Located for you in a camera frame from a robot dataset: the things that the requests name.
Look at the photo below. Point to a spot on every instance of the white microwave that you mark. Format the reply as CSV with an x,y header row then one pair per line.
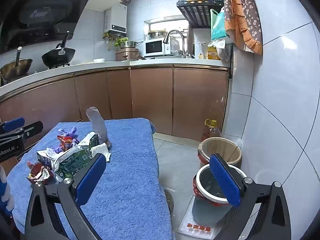
x,y
155,47

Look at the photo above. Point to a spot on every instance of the person's left hand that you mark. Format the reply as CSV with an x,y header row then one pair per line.
x,y
3,187

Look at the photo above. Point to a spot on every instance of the clear plastic bag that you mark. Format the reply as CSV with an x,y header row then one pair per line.
x,y
98,125

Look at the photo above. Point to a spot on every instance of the brown electric pot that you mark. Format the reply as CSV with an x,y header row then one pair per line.
x,y
127,54

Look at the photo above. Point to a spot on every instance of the white water heater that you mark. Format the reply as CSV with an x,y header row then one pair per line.
x,y
117,17

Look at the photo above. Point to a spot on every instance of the cooking oil bottle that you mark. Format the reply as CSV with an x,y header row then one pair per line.
x,y
211,131

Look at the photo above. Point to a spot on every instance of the steel pan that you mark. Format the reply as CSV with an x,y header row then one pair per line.
x,y
128,44

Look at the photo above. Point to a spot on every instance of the beige wastebasket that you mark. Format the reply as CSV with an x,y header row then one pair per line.
x,y
225,150

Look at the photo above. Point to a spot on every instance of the teal bag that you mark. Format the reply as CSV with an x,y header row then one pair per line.
x,y
218,27

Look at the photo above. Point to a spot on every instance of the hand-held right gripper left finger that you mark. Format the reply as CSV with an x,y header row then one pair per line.
x,y
91,177

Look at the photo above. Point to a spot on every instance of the floral brown cloth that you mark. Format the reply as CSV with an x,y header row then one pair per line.
x,y
245,17

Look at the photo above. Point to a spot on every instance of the brown kitchen cabinet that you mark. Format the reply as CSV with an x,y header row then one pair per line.
x,y
150,97

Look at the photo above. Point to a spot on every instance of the red snack packet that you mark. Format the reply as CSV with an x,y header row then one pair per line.
x,y
67,142

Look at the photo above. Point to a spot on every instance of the white-rimmed trash can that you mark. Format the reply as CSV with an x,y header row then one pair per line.
x,y
202,212

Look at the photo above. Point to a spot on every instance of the blue fluffy towel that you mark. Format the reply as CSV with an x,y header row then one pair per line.
x,y
130,180

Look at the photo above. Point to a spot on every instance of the chrome faucet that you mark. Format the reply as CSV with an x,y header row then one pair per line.
x,y
182,38

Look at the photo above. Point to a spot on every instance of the red silver-lined wrapper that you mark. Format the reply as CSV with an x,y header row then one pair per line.
x,y
37,172

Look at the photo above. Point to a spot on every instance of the translucent plastic bag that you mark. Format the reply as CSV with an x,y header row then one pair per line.
x,y
223,51

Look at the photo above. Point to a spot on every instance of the green plant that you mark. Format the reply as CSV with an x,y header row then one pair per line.
x,y
121,41

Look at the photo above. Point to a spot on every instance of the black range hood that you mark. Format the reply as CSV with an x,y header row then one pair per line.
x,y
45,12

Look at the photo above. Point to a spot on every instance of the black wok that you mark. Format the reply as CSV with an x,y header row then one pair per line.
x,y
58,56

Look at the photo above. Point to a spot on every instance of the steel bowl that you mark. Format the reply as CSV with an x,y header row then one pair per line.
x,y
157,34

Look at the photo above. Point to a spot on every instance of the purple foil wrapper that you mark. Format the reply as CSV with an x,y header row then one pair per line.
x,y
67,131
59,149

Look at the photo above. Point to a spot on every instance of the white bottle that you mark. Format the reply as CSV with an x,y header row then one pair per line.
x,y
201,52

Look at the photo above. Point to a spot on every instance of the large green milk carton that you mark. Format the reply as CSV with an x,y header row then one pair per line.
x,y
73,158

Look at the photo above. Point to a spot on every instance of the brass wok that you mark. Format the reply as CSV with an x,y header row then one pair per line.
x,y
15,68

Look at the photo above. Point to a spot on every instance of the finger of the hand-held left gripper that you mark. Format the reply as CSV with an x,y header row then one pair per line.
x,y
13,125
33,129

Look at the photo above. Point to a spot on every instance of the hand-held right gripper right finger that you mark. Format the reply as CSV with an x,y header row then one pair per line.
x,y
223,180

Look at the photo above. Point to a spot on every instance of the black metal rack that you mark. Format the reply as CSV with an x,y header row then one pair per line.
x,y
197,15

